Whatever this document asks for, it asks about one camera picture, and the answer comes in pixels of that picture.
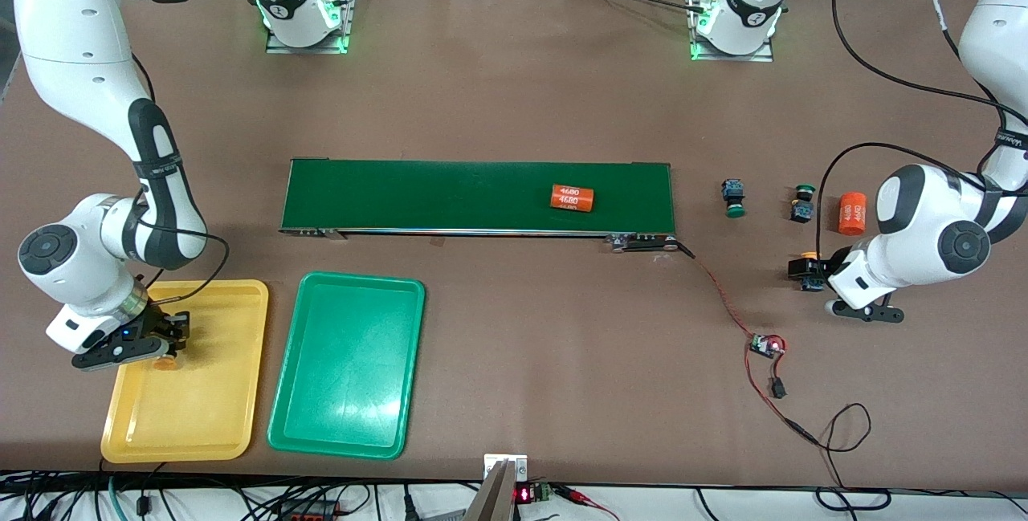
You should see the green mushroom push button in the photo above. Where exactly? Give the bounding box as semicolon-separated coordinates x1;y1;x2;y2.
720;179;747;219
789;184;818;223

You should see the orange cylinder white print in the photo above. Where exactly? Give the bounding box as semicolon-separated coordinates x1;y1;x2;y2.
838;193;868;236
550;185;596;213

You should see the yellow plastic tray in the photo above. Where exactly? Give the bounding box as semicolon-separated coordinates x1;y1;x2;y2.
100;279;270;464

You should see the green plastic tray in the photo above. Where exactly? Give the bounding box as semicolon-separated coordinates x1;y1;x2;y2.
267;271;426;460

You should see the black power strip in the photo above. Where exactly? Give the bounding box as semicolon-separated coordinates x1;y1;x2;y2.
277;499;342;521

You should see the green conveyor belt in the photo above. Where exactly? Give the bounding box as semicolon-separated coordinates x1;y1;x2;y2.
279;157;680;254

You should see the red clip lead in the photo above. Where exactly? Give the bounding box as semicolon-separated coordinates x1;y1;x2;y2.
554;486;623;521

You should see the red black conveyor cable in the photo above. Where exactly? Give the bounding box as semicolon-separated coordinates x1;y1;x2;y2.
675;240;820;446

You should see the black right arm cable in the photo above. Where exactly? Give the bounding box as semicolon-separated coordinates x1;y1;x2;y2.
128;51;231;305

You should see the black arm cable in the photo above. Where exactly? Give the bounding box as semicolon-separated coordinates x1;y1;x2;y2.
128;51;231;305
815;0;1028;265

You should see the thin black looped cable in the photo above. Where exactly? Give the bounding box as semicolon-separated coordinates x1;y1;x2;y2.
791;403;892;510

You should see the teal cable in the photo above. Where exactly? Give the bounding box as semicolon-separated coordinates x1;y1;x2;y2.
108;477;133;521

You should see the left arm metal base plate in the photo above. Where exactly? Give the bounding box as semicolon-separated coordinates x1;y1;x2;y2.
689;0;776;63

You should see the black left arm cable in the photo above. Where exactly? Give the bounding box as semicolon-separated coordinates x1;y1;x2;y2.
815;0;1028;265

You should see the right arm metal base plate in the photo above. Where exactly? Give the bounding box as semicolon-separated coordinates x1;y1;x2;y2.
265;0;358;55

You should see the silver mounting bracket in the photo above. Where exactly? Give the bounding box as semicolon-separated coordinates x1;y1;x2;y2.
466;454;528;521

